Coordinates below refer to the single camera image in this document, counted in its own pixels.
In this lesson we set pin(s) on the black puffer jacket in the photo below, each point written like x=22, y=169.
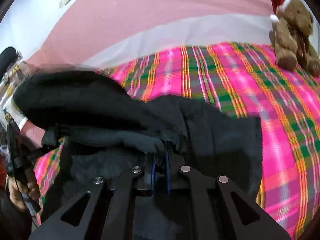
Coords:
x=107, y=131

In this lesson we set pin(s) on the pink plaid bed sheet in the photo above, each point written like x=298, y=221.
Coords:
x=238, y=79

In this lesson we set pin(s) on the brown teddy bear santa hat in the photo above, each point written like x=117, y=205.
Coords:
x=292, y=25

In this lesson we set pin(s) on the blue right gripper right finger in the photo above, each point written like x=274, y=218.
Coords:
x=168, y=172

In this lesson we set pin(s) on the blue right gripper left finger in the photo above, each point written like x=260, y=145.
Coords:
x=152, y=173

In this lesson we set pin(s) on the pineapple print curtain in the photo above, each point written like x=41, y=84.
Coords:
x=17, y=72

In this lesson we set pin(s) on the white pillow strip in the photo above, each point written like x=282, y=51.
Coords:
x=193, y=31

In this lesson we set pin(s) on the pink headboard cover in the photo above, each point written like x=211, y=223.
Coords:
x=76, y=32

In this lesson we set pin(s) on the person's left hand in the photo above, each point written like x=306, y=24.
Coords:
x=16, y=189

